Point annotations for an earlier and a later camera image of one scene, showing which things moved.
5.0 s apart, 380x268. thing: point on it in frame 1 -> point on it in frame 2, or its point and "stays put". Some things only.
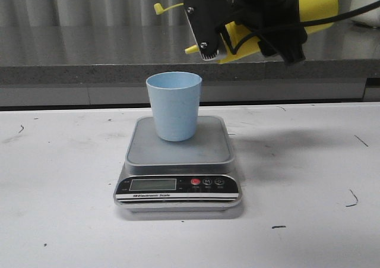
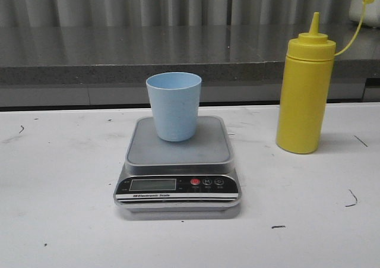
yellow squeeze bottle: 314,0 -> 305,88
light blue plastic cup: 175,100 stays put
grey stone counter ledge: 68,54 stays put
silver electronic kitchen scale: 199,174 stays put
